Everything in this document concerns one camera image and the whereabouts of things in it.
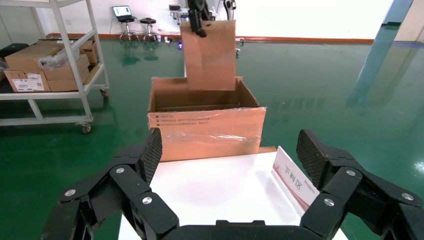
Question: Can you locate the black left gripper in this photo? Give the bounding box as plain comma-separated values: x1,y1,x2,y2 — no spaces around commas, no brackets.
186,0,212,38

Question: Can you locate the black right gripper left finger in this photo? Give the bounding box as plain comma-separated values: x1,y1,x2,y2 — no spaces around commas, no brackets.
40,127,180,240

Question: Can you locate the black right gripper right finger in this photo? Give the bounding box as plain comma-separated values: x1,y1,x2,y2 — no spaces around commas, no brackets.
295,129,424,240

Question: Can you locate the small cardboard box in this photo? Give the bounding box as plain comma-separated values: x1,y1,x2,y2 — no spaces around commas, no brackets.
180,19,237,92

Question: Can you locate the plain cardboard box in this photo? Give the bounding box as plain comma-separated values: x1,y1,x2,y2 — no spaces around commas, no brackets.
46,67,92,93
43,54,91,81
36,39,99,66

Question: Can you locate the large open cardboard box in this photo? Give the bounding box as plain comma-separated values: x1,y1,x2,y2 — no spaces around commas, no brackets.
147,76,268,163

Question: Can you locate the cardboard box with white labels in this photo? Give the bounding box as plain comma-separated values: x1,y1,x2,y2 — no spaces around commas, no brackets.
3,44,62,94

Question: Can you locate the white idle robot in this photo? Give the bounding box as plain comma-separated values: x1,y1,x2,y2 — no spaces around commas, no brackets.
222,0,237,21

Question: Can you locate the black round stool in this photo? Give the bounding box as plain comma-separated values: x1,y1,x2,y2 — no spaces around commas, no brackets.
139,17,159,43
117,16,141,43

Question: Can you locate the open laptop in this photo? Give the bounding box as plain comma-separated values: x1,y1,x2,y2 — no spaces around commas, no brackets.
111,5,133,19

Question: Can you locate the acrylic sign with red stripe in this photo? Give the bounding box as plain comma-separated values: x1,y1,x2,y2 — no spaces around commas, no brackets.
270,145,321,218

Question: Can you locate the white wheeled shelf cart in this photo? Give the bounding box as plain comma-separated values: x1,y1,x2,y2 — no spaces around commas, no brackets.
0,0,110,135

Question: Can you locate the crumpled clear plastic bag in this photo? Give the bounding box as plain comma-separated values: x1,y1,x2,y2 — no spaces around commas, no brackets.
37,47,81,71

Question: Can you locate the black case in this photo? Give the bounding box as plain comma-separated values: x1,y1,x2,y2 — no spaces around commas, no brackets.
0,43,30,61

